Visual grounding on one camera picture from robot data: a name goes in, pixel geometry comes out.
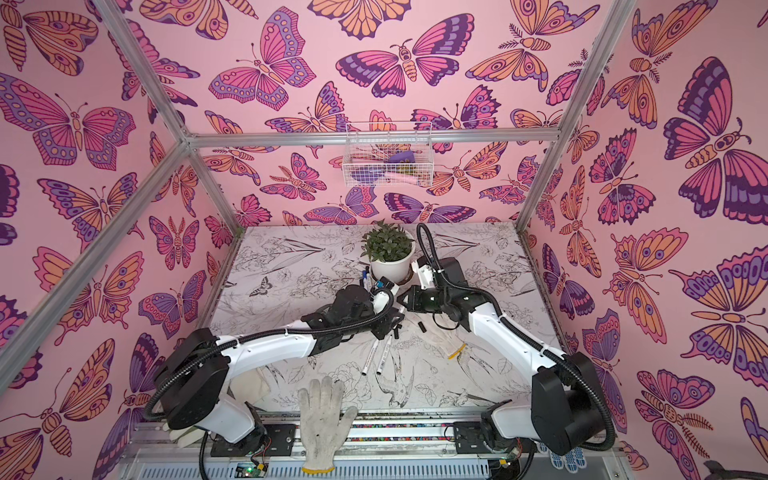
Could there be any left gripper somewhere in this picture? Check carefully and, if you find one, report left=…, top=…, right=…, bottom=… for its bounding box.
left=337, top=300, right=407, bottom=342

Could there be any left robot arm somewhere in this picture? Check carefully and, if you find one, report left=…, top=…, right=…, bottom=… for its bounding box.
left=143, top=283, right=403, bottom=444

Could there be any white marker cluster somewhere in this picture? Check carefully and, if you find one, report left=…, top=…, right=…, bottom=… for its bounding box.
left=376, top=334, right=394, bottom=375
left=360, top=339, right=380, bottom=376

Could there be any small circuit board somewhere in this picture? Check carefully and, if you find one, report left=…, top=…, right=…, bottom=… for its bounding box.
left=234, top=462, right=267, bottom=479

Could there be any white glove on table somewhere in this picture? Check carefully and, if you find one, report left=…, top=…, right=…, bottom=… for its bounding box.
left=414, top=319, right=467, bottom=360

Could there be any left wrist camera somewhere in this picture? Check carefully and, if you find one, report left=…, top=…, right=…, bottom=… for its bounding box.
left=372, top=277, right=399, bottom=314

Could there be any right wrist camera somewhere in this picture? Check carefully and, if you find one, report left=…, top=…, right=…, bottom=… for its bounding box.
left=411, top=256, right=438, bottom=290

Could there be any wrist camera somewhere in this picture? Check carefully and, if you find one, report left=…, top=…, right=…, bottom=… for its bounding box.
left=411, top=256, right=438, bottom=290
left=372, top=277, right=399, bottom=314

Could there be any white glove front edge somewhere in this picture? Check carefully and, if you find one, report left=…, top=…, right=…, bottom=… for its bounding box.
left=298, top=376, right=358, bottom=475

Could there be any blue dotted glove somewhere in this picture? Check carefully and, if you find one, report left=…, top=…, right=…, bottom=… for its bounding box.
left=537, top=443, right=587, bottom=474

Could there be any white wire wall basket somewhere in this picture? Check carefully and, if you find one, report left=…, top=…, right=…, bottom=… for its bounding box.
left=340, top=121, right=435, bottom=188

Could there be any white marker cluster middle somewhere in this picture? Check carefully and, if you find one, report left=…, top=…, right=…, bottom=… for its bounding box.
left=360, top=339, right=380, bottom=376

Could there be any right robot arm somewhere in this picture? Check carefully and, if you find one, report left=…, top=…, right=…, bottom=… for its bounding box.
left=398, top=285, right=617, bottom=455

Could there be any white marker cluster right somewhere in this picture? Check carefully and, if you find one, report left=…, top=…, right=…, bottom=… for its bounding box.
left=376, top=334, right=394, bottom=375

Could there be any white potted green plant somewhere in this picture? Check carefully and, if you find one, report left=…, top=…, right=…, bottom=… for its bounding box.
left=361, top=220, right=415, bottom=284

